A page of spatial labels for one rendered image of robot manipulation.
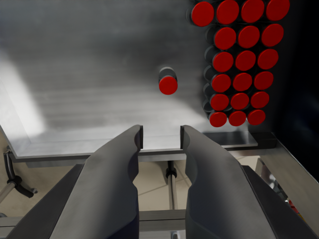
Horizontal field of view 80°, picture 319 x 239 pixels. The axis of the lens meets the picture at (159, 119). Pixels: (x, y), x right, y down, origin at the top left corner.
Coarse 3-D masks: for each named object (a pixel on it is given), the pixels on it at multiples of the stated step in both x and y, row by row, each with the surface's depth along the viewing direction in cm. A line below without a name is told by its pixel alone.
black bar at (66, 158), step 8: (256, 136) 28; (264, 136) 28; (272, 136) 28; (264, 144) 28; (272, 144) 28; (144, 152) 29; (152, 152) 29; (160, 152) 29; (168, 152) 29; (176, 152) 29; (16, 160) 30; (24, 160) 30; (32, 160) 30; (40, 160) 30; (48, 160) 30; (56, 160) 30
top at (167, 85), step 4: (168, 76) 21; (160, 80) 21; (164, 80) 21; (168, 80) 21; (172, 80) 21; (160, 84) 21; (164, 84) 21; (168, 84) 21; (172, 84) 21; (176, 84) 21; (160, 88) 21; (164, 88) 21; (168, 88) 21; (172, 88) 21; (176, 88) 21; (164, 92) 21; (168, 92) 21; (172, 92) 21
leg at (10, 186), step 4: (8, 184) 135; (12, 184) 136; (4, 188) 132; (8, 188) 133; (12, 188) 136; (0, 192) 129; (4, 192) 130; (8, 192) 132; (0, 196) 127; (4, 196) 129; (0, 200) 126
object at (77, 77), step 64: (0, 0) 21; (64, 0) 21; (128, 0) 21; (0, 64) 24; (64, 64) 24; (128, 64) 24; (192, 64) 24; (0, 128) 25; (64, 128) 29; (128, 128) 29
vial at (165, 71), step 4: (164, 68) 24; (168, 68) 23; (172, 68) 24; (160, 72) 23; (164, 72) 22; (168, 72) 22; (172, 72) 22; (160, 76) 22; (164, 76) 21; (172, 76) 21; (176, 80) 22
